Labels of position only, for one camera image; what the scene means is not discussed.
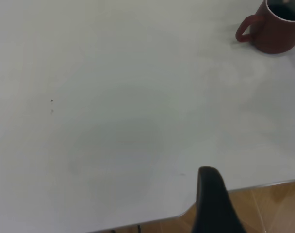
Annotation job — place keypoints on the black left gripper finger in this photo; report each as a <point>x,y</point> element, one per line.
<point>213,208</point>

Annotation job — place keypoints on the red ceramic mug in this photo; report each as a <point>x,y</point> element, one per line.
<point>271,34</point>

